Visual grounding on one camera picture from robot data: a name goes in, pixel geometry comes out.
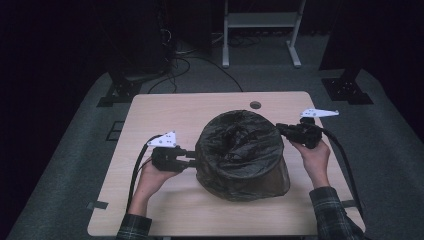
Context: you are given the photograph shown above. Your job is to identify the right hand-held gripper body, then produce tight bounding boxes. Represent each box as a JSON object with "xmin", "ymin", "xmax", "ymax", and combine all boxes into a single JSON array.
[{"xmin": 285, "ymin": 108, "xmax": 340, "ymax": 150}]

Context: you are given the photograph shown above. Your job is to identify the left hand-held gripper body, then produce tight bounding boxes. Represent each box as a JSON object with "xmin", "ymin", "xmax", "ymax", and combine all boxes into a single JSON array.
[{"xmin": 146, "ymin": 130, "xmax": 188, "ymax": 173}]

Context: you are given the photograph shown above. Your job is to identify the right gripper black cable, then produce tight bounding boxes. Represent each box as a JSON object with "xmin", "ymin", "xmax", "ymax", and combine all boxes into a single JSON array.
[{"xmin": 313, "ymin": 124, "xmax": 365, "ymax": 216}]

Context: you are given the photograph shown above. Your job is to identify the black plastic trash bag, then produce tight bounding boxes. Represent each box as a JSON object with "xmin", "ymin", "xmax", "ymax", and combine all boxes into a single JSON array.
[{"xmin": 194, "ymin": 109, "xmax": 291, "ymax": 203}]

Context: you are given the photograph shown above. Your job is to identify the black floor cable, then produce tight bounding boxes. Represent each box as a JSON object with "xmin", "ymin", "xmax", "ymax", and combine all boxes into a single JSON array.
[{"xmin": 146, "ymin": 56, "xmax": 244, "ymax": 95}]

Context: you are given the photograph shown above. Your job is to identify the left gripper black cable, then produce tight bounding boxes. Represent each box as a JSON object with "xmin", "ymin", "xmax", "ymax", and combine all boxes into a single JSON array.
[{"xmin": 125, "ymin": 134, "xmax": 164, "ymax": 213}]

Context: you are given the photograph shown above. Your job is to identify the white metal stand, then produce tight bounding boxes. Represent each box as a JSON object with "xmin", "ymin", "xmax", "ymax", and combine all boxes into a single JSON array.
[{"xmin": 222, "ymin": 0, "xmax": 307, "ymax": 69}]

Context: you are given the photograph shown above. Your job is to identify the black stand base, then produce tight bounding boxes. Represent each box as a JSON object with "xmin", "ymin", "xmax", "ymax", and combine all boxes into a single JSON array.
[
  {"xmin": 321, "ymin": 68, "xmax": 374, "ymax": 106},
  {"xmin": 96, "ymin": 71, "xmax": 143, "ymax": 108}
]

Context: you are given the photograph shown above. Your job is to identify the person's left hand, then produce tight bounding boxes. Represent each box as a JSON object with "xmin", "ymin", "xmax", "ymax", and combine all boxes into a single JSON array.
[{"xmin": 134, "ymin": 159, "xmax": 183, "ymax": 201}]

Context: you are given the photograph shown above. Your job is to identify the person's right hand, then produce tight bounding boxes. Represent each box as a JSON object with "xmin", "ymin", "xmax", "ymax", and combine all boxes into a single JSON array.
[{"xmin": 289, "ymin": 139, "xmax": 332, "ymax": 189}]

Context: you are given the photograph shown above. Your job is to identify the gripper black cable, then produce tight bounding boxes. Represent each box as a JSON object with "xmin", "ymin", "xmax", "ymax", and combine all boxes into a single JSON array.
[
  {"xmin": 313, "ymin": 124, "xmax": 365, "ymax": 216},
  {"xmin": 125, "ymin": 134, "xmax": 164, "ymax": 213}
]

